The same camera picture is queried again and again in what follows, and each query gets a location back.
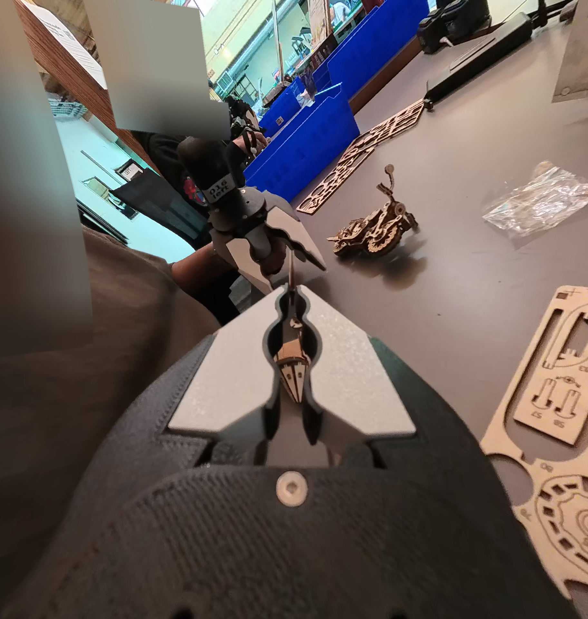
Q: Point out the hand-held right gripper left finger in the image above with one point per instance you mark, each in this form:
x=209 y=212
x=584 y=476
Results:
x=226 y=382

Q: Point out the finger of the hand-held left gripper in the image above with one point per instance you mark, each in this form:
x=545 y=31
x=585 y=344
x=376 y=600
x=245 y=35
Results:
x=243 y=261
x=296 y=234

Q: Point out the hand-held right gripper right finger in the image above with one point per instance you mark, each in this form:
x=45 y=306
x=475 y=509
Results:
x=356 y=382

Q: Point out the small wooden puzzle part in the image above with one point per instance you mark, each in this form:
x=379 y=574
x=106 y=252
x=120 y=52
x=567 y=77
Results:
x=290 y=372

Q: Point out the person's left forearm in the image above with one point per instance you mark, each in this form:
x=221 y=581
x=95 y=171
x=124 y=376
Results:
x=197 y=268

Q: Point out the person's left hand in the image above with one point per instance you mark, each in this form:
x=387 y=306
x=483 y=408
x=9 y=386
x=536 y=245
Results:
x=272 y=261

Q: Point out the dark wooden puzzle sheet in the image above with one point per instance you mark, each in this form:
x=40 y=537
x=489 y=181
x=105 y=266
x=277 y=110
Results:
x=390 y=125
x=332 y=183

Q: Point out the wooden motorcycle model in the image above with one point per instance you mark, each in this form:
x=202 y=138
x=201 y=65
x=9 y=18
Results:
x=376 y=227

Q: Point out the person's olive shirt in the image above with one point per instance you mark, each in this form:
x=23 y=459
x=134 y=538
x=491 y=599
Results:
x=144 y=314

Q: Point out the small clear packet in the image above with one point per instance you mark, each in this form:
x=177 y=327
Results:
x=306 y=92

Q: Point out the large pale wooden puzzle sheet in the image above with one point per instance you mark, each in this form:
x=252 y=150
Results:
x=521 y=478

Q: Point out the small pale wooden puzzle sheet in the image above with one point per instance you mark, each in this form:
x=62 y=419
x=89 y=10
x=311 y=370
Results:
x=545 y=420

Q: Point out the wooden beam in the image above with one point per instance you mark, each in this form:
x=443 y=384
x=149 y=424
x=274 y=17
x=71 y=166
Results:
x=81 y=92

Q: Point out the large blue plastic bin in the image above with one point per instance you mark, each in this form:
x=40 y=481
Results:
x=371 y=43

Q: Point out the printed cardboard box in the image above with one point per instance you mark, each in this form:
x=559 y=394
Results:
x=318 y=19

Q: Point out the white paper notice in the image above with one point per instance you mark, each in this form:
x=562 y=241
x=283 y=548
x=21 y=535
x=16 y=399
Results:
x=71 y=43

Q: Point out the clear plastic bag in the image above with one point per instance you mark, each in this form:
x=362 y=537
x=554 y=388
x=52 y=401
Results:
x=545 y=203

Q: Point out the black flat box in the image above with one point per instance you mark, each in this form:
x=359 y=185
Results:
x=482 y=58

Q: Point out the black device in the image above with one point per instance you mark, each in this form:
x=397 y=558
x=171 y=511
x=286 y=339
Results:
x=448 y=24

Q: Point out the plywood board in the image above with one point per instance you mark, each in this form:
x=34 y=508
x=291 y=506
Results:
x=581 y=53

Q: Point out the small wall sign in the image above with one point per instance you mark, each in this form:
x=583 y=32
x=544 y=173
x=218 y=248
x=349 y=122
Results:
x=132 y=171

